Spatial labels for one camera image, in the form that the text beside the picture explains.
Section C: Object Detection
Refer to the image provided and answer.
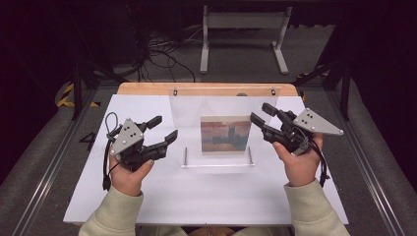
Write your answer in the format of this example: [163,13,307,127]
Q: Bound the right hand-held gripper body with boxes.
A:
[277,107,345,157]

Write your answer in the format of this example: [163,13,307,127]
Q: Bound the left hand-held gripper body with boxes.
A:
[109,117,165,173]

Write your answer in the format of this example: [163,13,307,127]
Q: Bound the painting postcard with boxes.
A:
[200,115,253,154]

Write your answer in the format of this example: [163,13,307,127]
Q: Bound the clear acrylic photo frame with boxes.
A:
[167,87,282,169]

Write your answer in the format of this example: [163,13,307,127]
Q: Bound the person's left hand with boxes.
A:
[109,153,155,198]

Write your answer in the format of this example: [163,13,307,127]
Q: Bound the person's right hand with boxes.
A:
[272,132,325,188]

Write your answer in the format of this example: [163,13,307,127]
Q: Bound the wooden table board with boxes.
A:
[117,82,299,97]

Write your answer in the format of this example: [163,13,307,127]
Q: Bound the yellow black floor tape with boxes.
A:
[56,83,101,109]

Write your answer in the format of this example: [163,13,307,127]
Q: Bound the grey metal stand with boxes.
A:
[199,4,293,76]

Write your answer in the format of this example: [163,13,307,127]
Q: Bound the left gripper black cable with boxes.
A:
[101,111,121,192]

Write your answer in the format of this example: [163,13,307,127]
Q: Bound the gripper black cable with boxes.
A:
[308,137,330,189]
[101,111,121,192]

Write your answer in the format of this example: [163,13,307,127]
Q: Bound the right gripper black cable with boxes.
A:
[308,137,330,189]

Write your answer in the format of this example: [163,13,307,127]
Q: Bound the black floor cables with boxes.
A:
[137,29,198,84]

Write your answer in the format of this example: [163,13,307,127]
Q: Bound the aluminium floor rail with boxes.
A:
[327,90,408,236]
[12,88,100,236]

